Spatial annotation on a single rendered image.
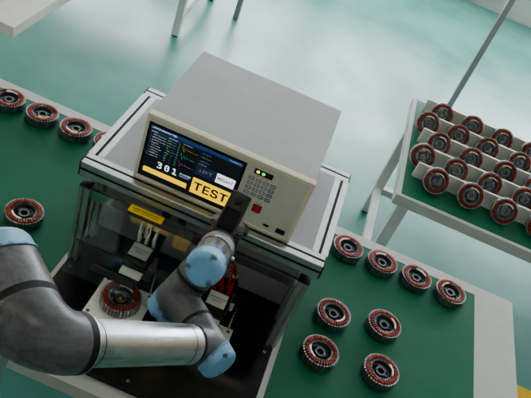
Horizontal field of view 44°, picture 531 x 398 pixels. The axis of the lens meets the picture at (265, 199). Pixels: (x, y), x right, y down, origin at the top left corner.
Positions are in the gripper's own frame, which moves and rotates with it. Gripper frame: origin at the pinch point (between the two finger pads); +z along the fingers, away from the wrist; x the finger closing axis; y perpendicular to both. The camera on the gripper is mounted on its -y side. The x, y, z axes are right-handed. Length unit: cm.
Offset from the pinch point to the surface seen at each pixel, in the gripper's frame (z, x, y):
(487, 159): 154, 89, -29
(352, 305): 49, 44, 26
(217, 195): 7.3, -6.7, -1.2
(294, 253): 7.5, 17.0, 4.7
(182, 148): 3.4, -18.5, -9.5
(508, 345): 61, 99, 20
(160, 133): 2.7, -24.8, -10.8
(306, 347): 23, 32, 34
